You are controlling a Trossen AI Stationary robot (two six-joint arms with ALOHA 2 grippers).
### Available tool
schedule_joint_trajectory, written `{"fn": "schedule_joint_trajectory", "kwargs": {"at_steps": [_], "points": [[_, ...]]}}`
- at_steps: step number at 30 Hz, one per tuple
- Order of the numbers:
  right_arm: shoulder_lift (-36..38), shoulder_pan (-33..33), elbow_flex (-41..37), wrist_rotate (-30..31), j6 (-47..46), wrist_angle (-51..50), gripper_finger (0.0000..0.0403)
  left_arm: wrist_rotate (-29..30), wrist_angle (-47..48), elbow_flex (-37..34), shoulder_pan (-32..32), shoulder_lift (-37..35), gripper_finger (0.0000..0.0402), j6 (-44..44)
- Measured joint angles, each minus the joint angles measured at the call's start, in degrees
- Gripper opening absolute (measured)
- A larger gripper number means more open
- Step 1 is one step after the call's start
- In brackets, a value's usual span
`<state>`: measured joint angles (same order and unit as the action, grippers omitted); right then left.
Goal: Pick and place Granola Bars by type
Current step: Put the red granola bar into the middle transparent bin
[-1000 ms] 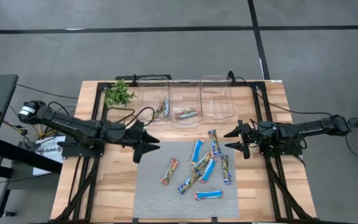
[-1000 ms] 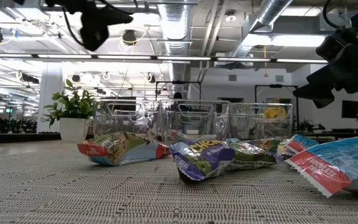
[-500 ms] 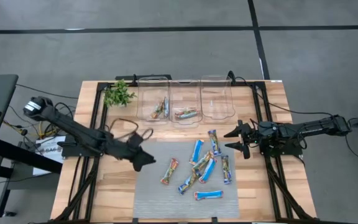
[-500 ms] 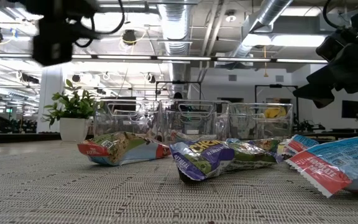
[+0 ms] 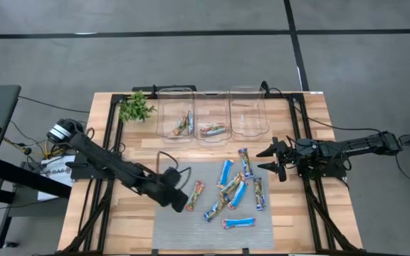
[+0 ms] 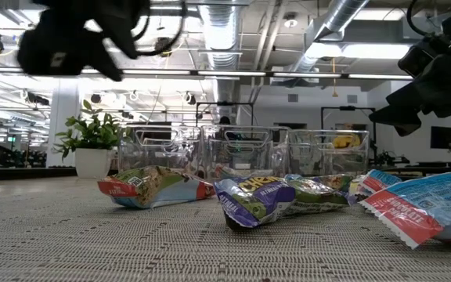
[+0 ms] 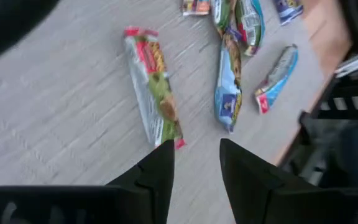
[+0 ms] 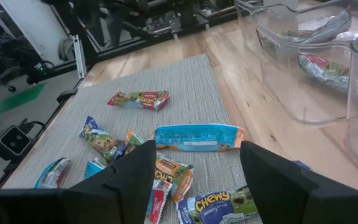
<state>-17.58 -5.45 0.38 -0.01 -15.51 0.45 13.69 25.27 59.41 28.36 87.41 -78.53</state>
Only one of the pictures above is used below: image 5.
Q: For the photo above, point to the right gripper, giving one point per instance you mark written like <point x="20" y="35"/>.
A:
<point x="289" y="161"/>

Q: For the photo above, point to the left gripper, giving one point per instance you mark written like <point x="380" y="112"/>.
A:
<point x="162" y="195"/>

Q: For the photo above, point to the red-ended granola bar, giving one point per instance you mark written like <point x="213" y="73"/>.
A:
<point x="220" y="127"/>
<point x="210" y="133"/>
<point x="238" y="223"/>
<point x="195" y="195"/>
<point x="238" y="195"/>

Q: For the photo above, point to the purple-ended granola bar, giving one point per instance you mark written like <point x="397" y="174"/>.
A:
<point x="259" y="193"/>
<point x="214" y="211"/>
<point x="246" y="163"/>

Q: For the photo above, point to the light blue granola bar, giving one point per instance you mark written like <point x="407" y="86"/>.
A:
<point x="225" y="173"/>

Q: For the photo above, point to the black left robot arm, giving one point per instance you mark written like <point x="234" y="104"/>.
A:
<point x="102" y="158"/>

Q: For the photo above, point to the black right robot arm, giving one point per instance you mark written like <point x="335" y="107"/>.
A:
<point x="365" y="145"/>

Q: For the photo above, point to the grey woven placemat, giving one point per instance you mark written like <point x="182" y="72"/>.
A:
<point x="176" y="231"/>

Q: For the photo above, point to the clear plastic bin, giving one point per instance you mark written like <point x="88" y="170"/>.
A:
<point x="249" y="113"/>
<point x="169" y="106"/>
<point x="212" y="106"/>

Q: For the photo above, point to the green plant white pot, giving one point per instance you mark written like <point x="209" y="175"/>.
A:
<point x="135" y="108"/>

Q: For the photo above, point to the white paper sheet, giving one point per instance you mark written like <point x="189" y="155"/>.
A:
<point x="57" y="170"/>

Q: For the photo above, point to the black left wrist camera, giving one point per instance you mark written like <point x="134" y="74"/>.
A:
<point x="172" y="176"/>

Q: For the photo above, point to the black metal table frame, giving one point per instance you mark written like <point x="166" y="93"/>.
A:
<point x="144" y="88"/>

